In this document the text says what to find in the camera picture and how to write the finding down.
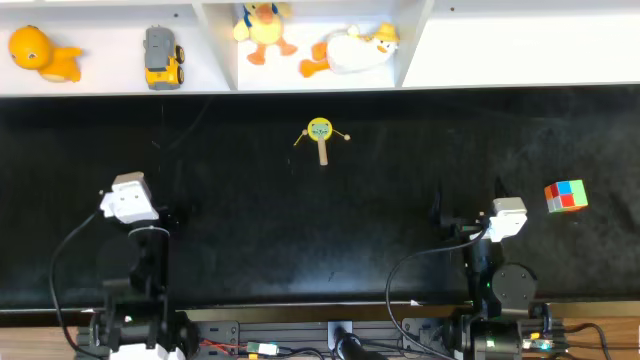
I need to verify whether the yellow rubber duck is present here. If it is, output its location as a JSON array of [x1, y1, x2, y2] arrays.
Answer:
[[7, 24, 84, 84]]

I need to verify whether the yellow plush duck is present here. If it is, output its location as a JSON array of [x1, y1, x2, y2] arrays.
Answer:
[[232, 2, 299, 66]]

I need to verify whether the grey and yellow toy truck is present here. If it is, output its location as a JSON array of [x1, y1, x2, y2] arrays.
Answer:
[[142, 24, 186, 92]]

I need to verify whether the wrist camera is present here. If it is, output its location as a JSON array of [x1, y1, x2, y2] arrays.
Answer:
[[98, 171, 160, 225], [487, 196, 529, 244]]

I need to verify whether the many-coloured puzzle cube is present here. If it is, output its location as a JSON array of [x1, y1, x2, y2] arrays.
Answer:
[[543, 179, 590, 215]]

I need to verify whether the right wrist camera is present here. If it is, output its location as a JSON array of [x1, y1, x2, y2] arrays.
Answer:
[[487, 196, 529, 244]]

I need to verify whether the yellow rattle drum toy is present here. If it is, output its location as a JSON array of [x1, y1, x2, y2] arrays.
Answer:
[[292, 116, 352, 167]]

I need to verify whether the white shelf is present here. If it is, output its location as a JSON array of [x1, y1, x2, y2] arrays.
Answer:
[[0, 0, 640, 97]]

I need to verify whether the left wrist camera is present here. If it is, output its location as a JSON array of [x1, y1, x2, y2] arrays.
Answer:
[[98, 171, 160, 225]]

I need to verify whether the white plush duck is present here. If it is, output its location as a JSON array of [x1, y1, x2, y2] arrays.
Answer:
[[298, 22, 401, 79]]

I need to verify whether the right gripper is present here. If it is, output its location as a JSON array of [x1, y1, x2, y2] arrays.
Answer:
[[430, 175, 509, 241]]

